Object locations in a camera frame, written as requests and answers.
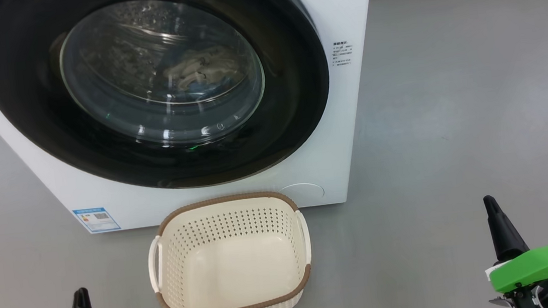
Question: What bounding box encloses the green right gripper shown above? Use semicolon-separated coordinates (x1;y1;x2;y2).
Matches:
478;190;548;308

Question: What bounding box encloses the black round glass washer door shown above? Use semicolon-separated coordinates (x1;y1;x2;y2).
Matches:
0;0;339;207

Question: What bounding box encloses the blue printed garment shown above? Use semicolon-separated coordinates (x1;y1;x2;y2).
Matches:
166;71;251;105

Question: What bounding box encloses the cream garment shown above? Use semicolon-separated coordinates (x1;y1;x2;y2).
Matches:
161;44;243;92

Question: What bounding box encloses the white front-load washing machine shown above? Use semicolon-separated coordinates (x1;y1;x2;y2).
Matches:
0;0;396;243

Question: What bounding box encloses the stainless steel washing machine drum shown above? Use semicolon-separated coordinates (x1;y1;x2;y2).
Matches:
55;0;271;157

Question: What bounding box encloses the blue energy label sticker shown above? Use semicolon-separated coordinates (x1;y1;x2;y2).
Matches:
72;205;122;235

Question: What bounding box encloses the cream perforated laundry basket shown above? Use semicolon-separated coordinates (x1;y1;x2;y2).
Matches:
142;187;317;308

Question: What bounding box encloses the round white filter cover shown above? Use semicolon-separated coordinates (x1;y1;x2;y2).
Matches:
277;181;326;205

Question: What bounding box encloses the small black text label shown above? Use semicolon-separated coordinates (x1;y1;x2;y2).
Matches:
331;40;356;67

